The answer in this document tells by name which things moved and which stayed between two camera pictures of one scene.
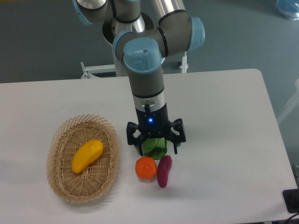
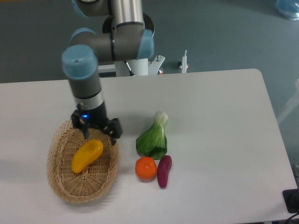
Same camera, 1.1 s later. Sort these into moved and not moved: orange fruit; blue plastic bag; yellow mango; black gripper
Moved: black gripper
Not moved: yellow mango; blue plastic bag; orange fruit
